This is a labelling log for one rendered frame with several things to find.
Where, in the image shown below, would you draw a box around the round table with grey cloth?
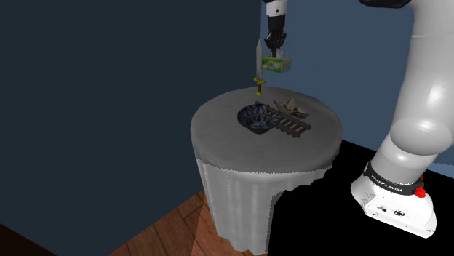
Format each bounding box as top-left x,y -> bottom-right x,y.
190,87 -> 343,255

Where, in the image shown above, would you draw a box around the beige folded paper boat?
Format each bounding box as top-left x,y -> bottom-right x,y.
273,97 -> 310,119

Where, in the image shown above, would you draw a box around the green tissue box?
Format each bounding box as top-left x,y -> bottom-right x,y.
262,48 -> 292,74

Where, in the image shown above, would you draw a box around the grey toy sword yellow hilt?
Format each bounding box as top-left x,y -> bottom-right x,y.
253,38 -> 267,96

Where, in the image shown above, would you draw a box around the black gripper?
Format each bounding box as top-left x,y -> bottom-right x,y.
263,14 -> 288,50

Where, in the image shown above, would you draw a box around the dark wooden slatted trivet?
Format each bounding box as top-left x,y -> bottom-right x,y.
255,100 -> 312,139

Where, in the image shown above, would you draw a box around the black robot stand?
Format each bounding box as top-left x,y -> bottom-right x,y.
266,140 -> 454,256

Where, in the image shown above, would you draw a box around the blue patterned bowl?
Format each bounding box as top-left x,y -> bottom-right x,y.
236,103 -> 284,135

